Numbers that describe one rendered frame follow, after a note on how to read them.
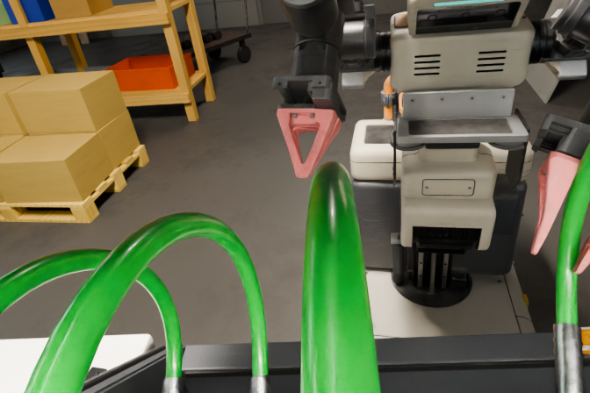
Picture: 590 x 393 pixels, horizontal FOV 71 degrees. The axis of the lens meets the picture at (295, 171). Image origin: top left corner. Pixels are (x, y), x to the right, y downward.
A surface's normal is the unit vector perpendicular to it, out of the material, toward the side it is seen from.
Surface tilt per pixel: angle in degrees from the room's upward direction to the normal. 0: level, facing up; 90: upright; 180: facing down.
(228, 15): 90
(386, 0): 90
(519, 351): 0
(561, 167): 67
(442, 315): 0
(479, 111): 90
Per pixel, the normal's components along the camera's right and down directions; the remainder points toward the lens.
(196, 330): -0.12, -0.85
